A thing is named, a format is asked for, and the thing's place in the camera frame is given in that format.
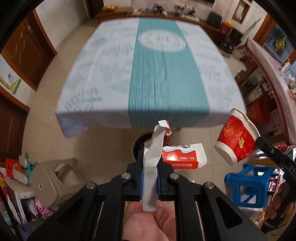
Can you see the red and gold packet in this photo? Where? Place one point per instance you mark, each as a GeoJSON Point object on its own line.
{"type": "Point", "coordinates": [13, 168]}

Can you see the red paper cup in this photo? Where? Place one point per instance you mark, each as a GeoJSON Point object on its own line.
{"type": "Point", "coordinates": [235, 136]}

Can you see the person's right hand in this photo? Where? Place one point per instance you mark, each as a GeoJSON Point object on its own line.
{"type": "Point", "coordinates": [275, 204]}

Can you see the blue plastic stool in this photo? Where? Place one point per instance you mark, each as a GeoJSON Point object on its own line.
{"type": "Point", "coordinates": [240, 183]}

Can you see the children's wall poster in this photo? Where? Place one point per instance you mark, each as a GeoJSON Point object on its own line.
{"type": "Point", "coordinates": [10, 76]}

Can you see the stacked black pots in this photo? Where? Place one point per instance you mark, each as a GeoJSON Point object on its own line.
{"type": "Point", "coordinates": [226, 45]}

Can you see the beige plastic stool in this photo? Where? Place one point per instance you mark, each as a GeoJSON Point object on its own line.
{"type": "Point", "coordinates": [46, 180]}

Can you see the white set-top box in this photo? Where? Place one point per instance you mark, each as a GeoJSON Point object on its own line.
{"type": "Point", "coordinates": [191, 17]}

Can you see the wooden television cabinet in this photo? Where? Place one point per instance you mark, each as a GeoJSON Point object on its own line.
{"type": "Point", "coordinates": [115, 15]}

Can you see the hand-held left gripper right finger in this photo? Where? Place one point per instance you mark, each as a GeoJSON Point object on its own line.
{"type": "Point", "coordinates": [158, 185]}

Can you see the red plastic basket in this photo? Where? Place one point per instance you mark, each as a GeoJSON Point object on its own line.
{"type": "Point", "coordinates": [226, 27]}

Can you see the white and red carton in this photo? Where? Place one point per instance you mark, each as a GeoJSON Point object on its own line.
{"type": "Point", "coordinates": [150, 176]}

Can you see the black round waste bin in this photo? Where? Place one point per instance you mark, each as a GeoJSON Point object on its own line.
{"type": "Point", "coordinates": [138, 149]}

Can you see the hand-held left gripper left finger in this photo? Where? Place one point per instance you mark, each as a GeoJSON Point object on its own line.
{"type": "Point", "coordinates": [140, 185]}

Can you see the person's pink trousers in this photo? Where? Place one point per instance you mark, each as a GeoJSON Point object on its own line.
{"type": "Point", "coordinates": [148, 224]}

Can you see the brown wooden door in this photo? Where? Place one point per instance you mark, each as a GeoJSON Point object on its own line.
{"type": "Point", "coordinates": [94, 8]}
{"type": "Point", "coordinates": [25, 51]}

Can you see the gold hanging ornament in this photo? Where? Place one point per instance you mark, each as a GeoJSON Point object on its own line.
{"type": "Point", "coordinates": [280, 45]}

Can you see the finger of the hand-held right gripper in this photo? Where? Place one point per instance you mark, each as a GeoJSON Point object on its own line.
{"type": "Point", "coordinates": [268, 148]}

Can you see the yellow fruit bowl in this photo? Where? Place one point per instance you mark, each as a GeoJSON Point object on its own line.
{"type": "Point", "coordinates": [108, 8]}

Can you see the dark green kitchen appliance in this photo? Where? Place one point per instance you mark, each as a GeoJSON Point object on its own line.
{"type": "Point", "coordinates": [214, 19]}

